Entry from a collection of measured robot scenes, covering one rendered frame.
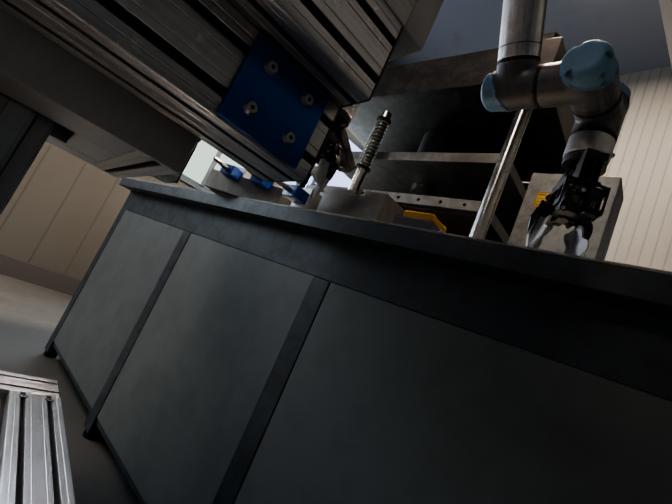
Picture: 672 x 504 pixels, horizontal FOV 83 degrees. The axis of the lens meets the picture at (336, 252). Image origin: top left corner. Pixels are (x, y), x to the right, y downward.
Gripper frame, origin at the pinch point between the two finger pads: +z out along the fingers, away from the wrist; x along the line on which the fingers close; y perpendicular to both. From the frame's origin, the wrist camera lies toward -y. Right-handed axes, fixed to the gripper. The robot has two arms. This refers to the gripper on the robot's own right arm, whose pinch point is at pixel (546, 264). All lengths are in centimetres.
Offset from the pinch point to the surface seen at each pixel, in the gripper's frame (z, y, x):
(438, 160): -64, -102, -30
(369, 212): 0.6, -5.7, -34.4
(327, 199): -1.0, -13.0, -46.2
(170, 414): 60, -20, -62
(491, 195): -43, -75, -4
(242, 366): 41, -12, -48
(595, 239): -37, -67, 32
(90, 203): 19, -164, -252
